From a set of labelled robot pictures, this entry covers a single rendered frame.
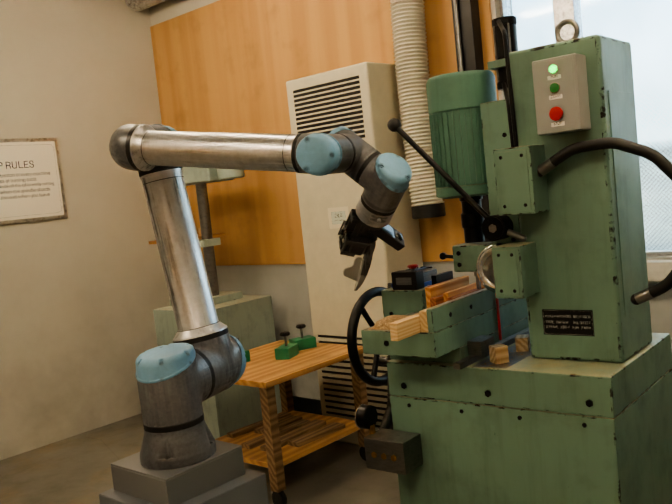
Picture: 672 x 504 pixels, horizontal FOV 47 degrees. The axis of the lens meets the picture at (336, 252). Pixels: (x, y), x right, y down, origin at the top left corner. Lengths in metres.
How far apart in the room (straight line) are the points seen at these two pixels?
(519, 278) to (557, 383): 0.24
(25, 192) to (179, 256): 2.58
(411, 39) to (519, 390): 2.07
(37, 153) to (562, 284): 3.39
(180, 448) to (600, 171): 1.17
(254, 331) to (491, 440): 2.50
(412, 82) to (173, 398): 2.03
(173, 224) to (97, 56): 2.97
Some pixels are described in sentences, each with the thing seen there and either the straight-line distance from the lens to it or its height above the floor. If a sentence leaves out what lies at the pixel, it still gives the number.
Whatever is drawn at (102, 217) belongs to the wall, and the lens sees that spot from 4.79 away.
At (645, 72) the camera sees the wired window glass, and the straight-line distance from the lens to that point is 3.27.
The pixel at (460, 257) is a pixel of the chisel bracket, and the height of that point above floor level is 1.04.
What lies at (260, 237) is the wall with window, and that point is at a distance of 4.45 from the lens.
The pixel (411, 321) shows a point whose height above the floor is 0.93.
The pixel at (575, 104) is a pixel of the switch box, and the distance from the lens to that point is 1.72.
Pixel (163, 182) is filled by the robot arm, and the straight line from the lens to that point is 2.06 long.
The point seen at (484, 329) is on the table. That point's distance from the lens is 1.98.
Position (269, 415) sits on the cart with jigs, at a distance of 3.11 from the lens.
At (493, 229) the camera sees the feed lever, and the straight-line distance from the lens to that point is 1.82.
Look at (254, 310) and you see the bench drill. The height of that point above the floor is 0.64.
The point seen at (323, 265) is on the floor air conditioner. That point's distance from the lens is 3.73.
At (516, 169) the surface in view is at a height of 1.25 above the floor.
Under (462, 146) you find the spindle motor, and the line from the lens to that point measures 1.94.
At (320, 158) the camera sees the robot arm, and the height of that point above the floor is 1.32.
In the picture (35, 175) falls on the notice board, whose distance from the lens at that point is 4.60.
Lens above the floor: 1.25
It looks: 5 degrees down
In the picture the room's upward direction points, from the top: 6 degrees counter-clockwise
